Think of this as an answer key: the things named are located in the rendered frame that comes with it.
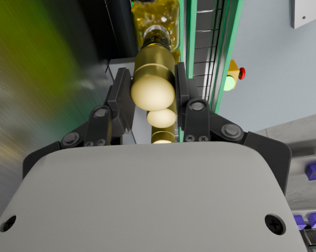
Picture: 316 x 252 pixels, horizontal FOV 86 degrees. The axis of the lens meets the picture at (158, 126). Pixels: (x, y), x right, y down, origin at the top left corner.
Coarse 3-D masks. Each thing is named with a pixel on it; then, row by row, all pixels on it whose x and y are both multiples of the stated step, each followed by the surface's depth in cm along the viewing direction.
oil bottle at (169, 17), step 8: (160, 0) 19; (168, 0) 18; (176, 0) 18; (136, 8) 18; (144, 8) 18; (152, 8) 18; (160, 8) 18; (168, 8) 18; (176, 8) 18; (136, 16) 18; (144, 16) 18; (152, 16) 18; (160, 16) 18; (168, 16) 18; (176, 16) 18; (136, 24) 18; (144, 24) 18; (152, 24) 18; (160, 24) 18; (168, 24) 18; (176, 24) 18; (136, 32) 19; (168, 32) 18; (176, 32) 19; (136, 40) 20; (176, 40) 20; (176, 48) 21
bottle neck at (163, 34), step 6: (150, 30) 17; (156, 30) 17; (162, 30) 17; (144, 36) 18; (150, 36) 16; (156, 36) 16; (162, 36) 16; (168, 36) 18; (144, 42) 16; (150, 42) 15; (156, 42) 15; (162, 42) 15; (168, 42) 17; (168, 48) 16
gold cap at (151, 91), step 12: (144, 48) 14; (156, 48) 13; (144, 60) 12; (156, 60) 12; (168, 60) 13; (144, 72) 11; (156, 72) 11; (168, 72) 12; (132, 84) 12; (144, 84) 12; (156, 84) 12; (168, 84) 12; (132, 96) 12; (144, 96) 12; (156, 96) 12; (168, 96) 12; (144, 108) 13; (156, 108) 13
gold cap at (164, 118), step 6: (174, 102) 19; (168, 108) 18; (174, 108) 18; (150, 114) 18; (156, 114) 18; (162, 114) 18; (168, 114) 18; (174, 114) 18; (150, 120) 19; (156, 120) 19; (162, 120) 19; (168, 120) 19; (174, 120) 19; (156, 126) 20; (162, 126) 20; (168, 126) 20
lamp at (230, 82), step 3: (228, 75) 52; (228, 78) 51; (231, 78) 51; (225, 81) 51; (228, 81) 51; (231, 81) 51; (234, 81) 52; (225, 84) 52; (228, 84) 51; (231, 84) 51; (225, 87) 52; (228, 87) 52; (231, 87) 52
